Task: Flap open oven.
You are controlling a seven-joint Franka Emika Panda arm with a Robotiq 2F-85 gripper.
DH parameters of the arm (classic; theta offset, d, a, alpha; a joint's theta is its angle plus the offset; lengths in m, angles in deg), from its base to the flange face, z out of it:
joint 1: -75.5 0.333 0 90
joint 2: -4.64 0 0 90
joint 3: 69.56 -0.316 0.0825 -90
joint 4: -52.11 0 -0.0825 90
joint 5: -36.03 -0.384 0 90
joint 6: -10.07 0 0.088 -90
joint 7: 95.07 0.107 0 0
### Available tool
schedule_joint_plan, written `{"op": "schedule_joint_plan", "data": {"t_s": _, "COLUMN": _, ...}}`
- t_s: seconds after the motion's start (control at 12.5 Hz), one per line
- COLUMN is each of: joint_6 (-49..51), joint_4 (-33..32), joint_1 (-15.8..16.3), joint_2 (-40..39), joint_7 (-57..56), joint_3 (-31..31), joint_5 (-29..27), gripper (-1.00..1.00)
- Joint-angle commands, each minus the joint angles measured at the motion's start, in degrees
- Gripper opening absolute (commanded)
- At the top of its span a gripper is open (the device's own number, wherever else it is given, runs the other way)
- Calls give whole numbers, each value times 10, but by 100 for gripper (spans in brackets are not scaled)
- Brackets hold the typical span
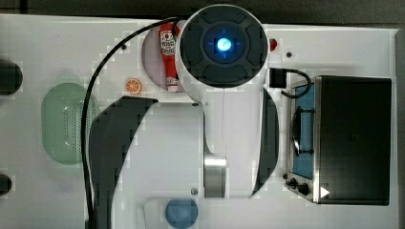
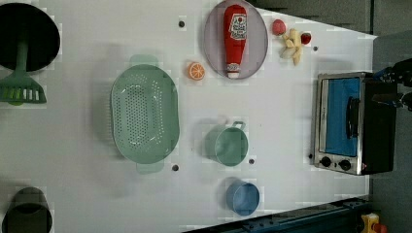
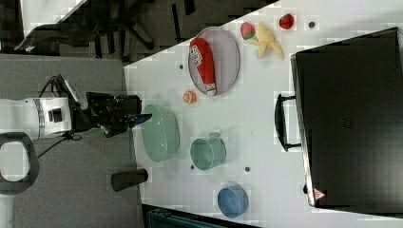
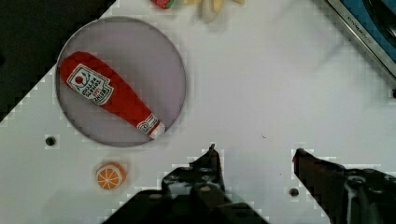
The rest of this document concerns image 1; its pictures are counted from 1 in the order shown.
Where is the black toaster oven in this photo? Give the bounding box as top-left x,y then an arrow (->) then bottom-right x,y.
286,75 -> 392,206

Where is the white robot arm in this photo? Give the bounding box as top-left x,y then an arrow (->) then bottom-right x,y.
89,5 -> 279,229

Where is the orange slice toy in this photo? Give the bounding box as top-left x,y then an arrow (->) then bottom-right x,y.
125,78 -> 142,94

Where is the red ketchup bottle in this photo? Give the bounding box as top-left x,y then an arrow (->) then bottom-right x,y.
159,23 -> 180,93

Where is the grey round plate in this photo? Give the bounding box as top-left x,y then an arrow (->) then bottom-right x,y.
141,22 -> 184,93

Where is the blue cup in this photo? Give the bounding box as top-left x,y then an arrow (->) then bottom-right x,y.
165,198 -> 199,229

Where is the red strawberry toy right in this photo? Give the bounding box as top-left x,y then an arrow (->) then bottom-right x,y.
269,38 -> 278,52

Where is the green perforated colander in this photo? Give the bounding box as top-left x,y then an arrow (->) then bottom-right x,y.
41,83 -> 86,165

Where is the black cylinder upper left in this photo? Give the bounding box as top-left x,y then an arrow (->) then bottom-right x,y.
0,60 -> 23,95

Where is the black cylinder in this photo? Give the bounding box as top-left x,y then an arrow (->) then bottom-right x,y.
0,174 -> 12,196
0,60 -> 23,95

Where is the black cylinder lower left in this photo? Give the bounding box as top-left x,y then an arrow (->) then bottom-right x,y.
0,174 -> 12,196

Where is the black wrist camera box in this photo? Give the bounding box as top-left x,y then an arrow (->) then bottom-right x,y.
269,68 -> 287,89

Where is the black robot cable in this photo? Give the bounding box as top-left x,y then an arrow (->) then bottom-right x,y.
80,16 -> 192,229

